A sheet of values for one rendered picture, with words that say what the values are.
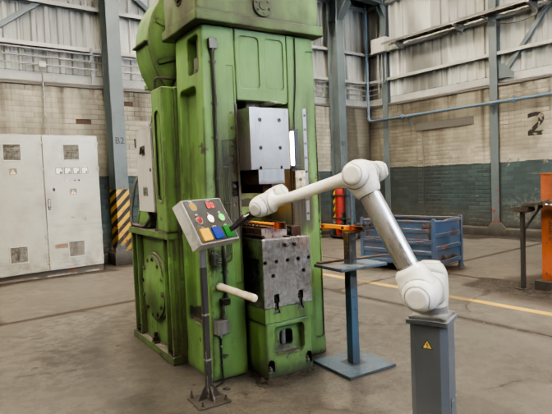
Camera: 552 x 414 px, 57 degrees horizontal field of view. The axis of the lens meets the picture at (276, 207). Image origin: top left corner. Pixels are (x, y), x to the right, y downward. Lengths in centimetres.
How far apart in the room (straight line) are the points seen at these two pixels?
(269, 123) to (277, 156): 22
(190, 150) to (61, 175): 479
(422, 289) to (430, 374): 51
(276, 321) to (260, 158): 106
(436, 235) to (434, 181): 501
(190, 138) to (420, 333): 202
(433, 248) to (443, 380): 424
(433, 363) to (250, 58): 219
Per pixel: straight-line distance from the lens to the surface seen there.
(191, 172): 360
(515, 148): 1077
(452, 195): 1150
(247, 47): 355
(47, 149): 820
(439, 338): 257
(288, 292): 340
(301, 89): 371
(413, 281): 232
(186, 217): 284
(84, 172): 832
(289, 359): 352
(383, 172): 252
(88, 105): 912
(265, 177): 331
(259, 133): 331
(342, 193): 1077
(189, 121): 364
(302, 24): 377
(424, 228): 682
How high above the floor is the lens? 129
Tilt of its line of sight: 3 degrees down
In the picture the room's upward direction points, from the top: 2 degrees counter-clockwise
